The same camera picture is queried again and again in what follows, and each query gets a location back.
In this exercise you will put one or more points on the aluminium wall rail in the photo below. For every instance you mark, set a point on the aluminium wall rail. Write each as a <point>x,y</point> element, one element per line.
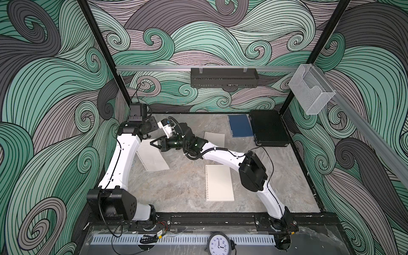
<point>187,68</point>

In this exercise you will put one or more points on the right side aluminium rail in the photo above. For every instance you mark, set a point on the right side aluminium rail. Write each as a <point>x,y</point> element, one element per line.
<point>361,109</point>

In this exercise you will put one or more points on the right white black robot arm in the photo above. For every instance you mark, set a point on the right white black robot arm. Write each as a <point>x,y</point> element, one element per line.
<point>252,172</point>

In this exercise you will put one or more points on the blue cover notebook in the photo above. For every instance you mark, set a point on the blue cover notebook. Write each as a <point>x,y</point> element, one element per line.
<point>240,126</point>

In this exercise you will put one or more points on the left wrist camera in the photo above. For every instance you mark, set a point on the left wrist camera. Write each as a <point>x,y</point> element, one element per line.
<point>138,112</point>

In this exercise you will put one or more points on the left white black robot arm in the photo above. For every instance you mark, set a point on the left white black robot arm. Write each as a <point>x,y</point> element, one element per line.
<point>110,200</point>

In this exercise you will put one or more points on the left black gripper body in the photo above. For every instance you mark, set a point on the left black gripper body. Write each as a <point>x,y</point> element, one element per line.
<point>147,124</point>

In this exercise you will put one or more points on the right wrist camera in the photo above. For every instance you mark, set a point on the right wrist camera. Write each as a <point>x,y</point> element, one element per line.
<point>170,127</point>

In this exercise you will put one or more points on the white slotted cable duct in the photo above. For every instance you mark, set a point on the white slotted cable duct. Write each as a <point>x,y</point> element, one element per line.
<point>183,239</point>

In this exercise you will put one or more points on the clear acrylic wall holder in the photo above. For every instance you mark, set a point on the clear acrylic wall holder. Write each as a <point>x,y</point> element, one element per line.
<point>311,88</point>

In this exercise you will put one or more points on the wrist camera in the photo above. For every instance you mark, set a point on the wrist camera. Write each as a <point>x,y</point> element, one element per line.
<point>138,112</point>
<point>170,127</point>

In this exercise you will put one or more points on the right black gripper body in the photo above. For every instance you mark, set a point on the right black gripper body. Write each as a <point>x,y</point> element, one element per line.
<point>175,143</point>

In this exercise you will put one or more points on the black wall-mounted tray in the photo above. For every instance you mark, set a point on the black wall-mounted tray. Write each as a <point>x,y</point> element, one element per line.
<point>224,78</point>

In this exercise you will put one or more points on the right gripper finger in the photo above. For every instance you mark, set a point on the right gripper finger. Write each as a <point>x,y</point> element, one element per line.
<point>157,141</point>
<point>161,148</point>

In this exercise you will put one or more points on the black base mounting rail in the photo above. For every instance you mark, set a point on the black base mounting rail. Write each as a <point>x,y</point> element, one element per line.
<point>252,221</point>

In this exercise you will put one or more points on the round analog clock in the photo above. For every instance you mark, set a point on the round analog clock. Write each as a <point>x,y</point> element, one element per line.
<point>219,244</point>

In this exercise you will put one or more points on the black hard case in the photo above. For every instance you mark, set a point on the black hard case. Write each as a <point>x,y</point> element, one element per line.
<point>268,128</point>

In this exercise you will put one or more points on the torn lined notebook page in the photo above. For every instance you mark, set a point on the torn lined notebook page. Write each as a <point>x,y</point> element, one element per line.
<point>151,157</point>

